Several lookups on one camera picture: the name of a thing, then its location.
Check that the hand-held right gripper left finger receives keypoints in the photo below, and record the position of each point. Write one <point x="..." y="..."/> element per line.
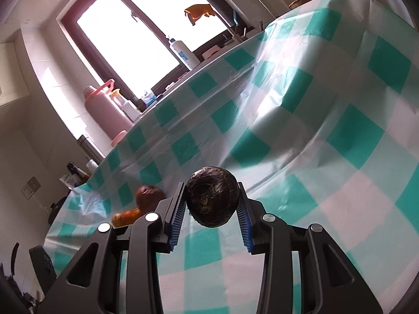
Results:
<point x="176" y="216"/>

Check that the pink thermos jug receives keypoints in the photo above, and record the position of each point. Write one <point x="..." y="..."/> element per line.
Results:
<point x="104" y="111"/>

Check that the woven basket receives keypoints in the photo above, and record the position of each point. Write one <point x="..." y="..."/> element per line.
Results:
<point x="302" y="0"/>

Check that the metal faucet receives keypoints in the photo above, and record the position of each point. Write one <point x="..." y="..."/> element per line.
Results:
<point x="234" y="32"/>

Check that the small white bottle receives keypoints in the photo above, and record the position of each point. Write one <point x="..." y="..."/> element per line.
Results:
<point x="91" y="166"/>

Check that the large brown apple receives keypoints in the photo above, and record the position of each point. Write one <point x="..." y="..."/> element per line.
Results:
<point x="149" y="196"/>

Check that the orange hanging cloth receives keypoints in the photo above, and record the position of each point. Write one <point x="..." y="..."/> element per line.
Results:
<point x="198" y="13"/>

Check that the dark glass bottle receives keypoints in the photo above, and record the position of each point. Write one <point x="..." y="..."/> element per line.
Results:
<point x="77" y="171"/>

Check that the small tangerine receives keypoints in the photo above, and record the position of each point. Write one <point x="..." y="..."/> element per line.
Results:
<point x="126" y="217"/>

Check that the black chair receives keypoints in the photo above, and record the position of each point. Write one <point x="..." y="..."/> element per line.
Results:
<point x="41" y="265"/>

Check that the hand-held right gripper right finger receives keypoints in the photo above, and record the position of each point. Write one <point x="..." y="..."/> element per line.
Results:
<point x="244" y="222"/>

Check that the white bottle blue label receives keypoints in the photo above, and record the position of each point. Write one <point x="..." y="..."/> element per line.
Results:
<point x="183" y="54"/>

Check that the yellow cap bottle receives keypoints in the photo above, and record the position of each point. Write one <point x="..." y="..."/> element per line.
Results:
<point x="127" y="106"/>

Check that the small white box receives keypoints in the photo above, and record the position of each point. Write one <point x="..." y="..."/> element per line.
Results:
<point x="65" y="180"/>

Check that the dark water chestnut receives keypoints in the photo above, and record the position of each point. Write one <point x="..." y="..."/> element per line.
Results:
<point x="211" y="196"/>

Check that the wall socket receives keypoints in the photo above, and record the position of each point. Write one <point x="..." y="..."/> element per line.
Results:
<point x="31" y="187"/>

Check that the green checked tablecloth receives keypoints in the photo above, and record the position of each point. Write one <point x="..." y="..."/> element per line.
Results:
<point x="294" y="137"/>

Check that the steel thermos flask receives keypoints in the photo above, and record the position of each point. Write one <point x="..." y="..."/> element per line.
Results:
<point x="88" y="145"/>

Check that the window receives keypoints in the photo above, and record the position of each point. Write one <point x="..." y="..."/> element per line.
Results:
<point x="131" y="32"/>

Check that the blue white packet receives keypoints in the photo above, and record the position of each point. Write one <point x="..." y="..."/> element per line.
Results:
<point x="149" y="98"/>

